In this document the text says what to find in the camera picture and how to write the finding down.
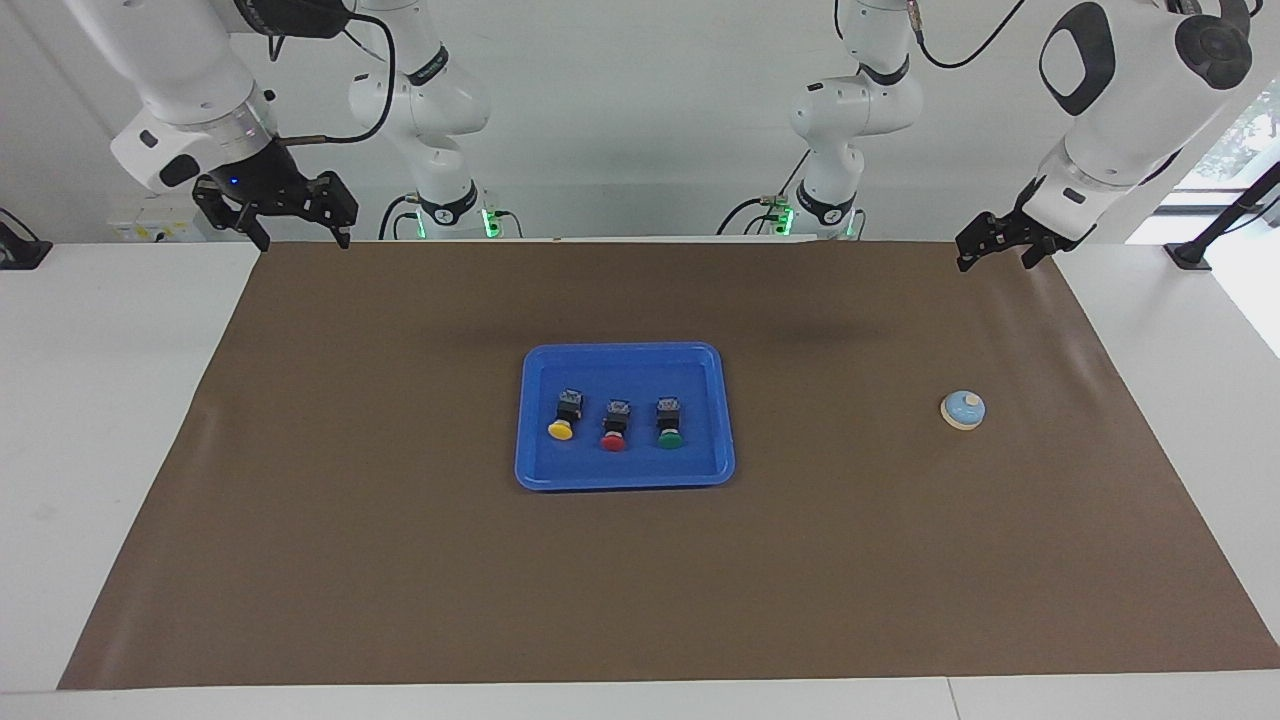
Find yellow push button switch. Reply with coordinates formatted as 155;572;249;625
547;388;586;442

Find blue plastic tray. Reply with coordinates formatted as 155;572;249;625
514;341;737;492

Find black stand with pole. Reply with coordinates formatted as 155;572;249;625
1165;160;1280;271

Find brown table mat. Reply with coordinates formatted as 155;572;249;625
57;240;1280;691

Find black right base cable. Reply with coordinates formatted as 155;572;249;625
378;193;426;241

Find black base cable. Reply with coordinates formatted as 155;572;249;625
378;193;426;241
716;150;813;237

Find white wall socket box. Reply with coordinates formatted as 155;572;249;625
108;195;208;243

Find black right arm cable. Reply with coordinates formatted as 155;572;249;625
265;0;397;146

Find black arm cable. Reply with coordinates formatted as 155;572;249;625
905;0;1031;73
265;0;397;146

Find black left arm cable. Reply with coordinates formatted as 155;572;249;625
905;0;1031;73

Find black left base cable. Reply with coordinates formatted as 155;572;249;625
716;150;813;237

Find black clamp mount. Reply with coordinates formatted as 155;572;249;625
0;207;53;271

